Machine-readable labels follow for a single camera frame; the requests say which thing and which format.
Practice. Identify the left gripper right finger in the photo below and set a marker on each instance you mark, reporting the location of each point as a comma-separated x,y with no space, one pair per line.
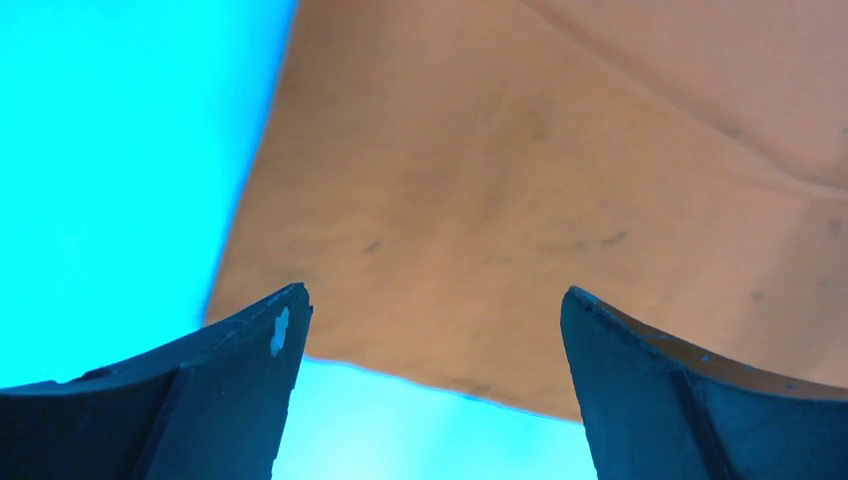
655,406

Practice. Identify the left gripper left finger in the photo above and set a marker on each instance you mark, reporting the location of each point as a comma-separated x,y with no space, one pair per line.
210,405

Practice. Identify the orange t shirt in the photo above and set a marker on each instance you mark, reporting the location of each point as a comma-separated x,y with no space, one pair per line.
439,173

